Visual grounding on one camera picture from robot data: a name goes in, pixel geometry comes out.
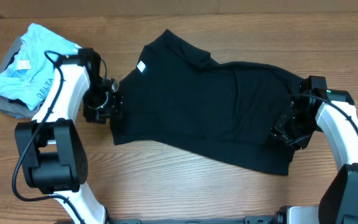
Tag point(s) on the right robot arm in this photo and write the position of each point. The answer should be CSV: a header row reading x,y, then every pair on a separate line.
x,y
317,108

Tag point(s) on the light blue folded t-shirt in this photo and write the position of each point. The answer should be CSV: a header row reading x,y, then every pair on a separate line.
x,y
29,77

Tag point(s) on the grey folded shirt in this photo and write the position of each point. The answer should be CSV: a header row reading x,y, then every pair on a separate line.
x,y
7,106

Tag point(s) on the black t-shirt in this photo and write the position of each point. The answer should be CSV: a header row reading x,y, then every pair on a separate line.
x,y
178,95

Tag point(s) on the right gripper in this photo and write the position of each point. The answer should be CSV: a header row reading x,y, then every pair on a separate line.
x,y
279,130

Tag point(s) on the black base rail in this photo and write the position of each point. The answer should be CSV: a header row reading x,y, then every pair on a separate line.
x,y
191,221

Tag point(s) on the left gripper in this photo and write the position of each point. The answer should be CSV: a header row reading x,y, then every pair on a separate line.
x,y
115,108

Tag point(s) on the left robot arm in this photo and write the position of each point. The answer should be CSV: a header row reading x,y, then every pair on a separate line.
x,y
51,155

